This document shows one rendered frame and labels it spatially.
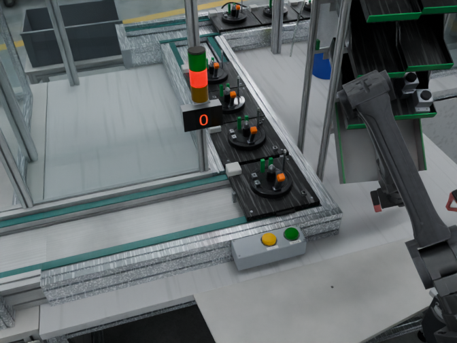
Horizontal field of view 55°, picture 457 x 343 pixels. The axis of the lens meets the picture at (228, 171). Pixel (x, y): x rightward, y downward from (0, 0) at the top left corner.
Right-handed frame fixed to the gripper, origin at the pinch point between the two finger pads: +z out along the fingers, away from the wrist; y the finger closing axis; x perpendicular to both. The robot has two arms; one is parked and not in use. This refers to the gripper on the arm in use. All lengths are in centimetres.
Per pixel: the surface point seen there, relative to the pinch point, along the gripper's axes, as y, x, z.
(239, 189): 47, -10, -16
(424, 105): -12.5, -21.0, -22.3
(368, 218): 8.6, 2.7, 2.6
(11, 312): 110, 20, -41
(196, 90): 50, -32, -44
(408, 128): -10.1, -22.0, -5.8
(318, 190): 22.6, -7.1, -7.6
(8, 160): 106, -21, -50
